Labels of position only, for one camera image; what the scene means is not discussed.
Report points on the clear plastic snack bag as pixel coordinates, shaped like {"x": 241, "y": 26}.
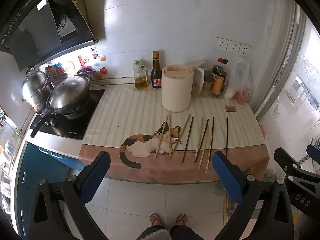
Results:
{"x": 198, "y": 78}

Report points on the black range hood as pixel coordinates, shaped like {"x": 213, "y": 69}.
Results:
{"x": 37, "y": 30}

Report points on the person's leg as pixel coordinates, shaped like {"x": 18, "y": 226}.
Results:
{"x": 155, "y": 233}
{"x": 183, "y": 233}

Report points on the dark soy sauce bottle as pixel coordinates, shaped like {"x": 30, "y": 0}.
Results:
{"x": 156, "y": 76}

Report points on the small brown coaster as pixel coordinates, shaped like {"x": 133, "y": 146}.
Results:
{"x": 230, "y": 108}

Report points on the cream chopstick holder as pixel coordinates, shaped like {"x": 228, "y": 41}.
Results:
{"x": 176, "y": 92}

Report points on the black glass cooktop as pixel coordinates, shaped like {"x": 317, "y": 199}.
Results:
{"x": 83, "y": 120}

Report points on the dark wooden chopstick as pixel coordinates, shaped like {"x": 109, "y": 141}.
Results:
{"x": 187, "y": 140}
{"x": 201, "y": 140}
{"x": 226, "y": 137}

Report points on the clear oil dispenser bottle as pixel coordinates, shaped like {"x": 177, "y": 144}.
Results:
{"x": 140, "y": 78}

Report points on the window frame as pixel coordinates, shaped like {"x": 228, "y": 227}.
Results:
{"x": 282, "y": 80}

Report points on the steel wok with lid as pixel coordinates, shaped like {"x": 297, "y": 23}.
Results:
{"x": 80, "y": 100}

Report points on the person's right foot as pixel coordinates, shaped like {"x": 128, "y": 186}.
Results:
{"x": 181, "y": 219}

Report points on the steel stockpot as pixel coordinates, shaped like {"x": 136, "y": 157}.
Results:
{"x": 35, "y": 87}

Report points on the two-tone wooden chopstick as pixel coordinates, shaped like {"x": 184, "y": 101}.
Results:
{"x": 211, "y": 130}

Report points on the white wall socket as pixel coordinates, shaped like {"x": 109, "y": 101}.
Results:
{"x": 233, "y": 47}
{"x": 221, "y": 45}
{"x": 244, "y": 49}

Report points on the blue kitchen cabinet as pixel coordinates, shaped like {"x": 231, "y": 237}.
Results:
{"x": 37, "y": 167}

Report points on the cat printed mat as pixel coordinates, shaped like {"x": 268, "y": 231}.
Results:
{"x": 130, "y": 105}

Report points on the person's right leg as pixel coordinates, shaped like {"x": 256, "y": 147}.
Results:
{"x": 183, "y": 233}

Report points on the light wooden chopstick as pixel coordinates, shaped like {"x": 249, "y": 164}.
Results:
{"x": 161, "y": 137}
{"x": 199, "y": 137}
{"x": 170, "y": 137}
{"x": 203, "y": 155}
{"x": 182, "y": 132}

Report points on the person's left foot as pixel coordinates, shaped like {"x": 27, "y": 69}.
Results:
{"x": 155, "y": 219}

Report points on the steel pot on stove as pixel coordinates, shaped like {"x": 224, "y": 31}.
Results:
{"x": 67, "y": 92}

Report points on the white plastic bag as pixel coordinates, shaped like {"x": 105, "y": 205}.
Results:
{"x": 238, "y": 80}

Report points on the black capped sauce bottle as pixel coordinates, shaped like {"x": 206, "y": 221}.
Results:
{"x": 220, "y": 82}

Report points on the orange fruit wall sticker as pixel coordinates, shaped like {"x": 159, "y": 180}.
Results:
{"x": 103, "y": 59}

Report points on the red fruit wall sticker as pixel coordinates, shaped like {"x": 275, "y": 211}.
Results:
{"x": 103, "y": 70}

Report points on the person's foot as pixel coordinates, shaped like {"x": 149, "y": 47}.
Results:
{"x": 155, "y": 219}
{"x": 181, "y": 219}

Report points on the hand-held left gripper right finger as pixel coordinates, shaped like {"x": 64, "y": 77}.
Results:
{"x": 226, "y": 177}

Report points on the person's left leg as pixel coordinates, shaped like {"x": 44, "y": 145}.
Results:
{"x": 155, "y": 233}

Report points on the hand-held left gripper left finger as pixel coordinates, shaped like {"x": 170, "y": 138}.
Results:
{"x": 96, "y": 177}

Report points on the red capped sauce bottle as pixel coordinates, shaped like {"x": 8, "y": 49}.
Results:
{"x": 217, "y": 67}

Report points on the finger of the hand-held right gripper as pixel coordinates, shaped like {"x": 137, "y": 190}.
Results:
{"x": 287, "y": 161}
{"x": 313, "y": 151}

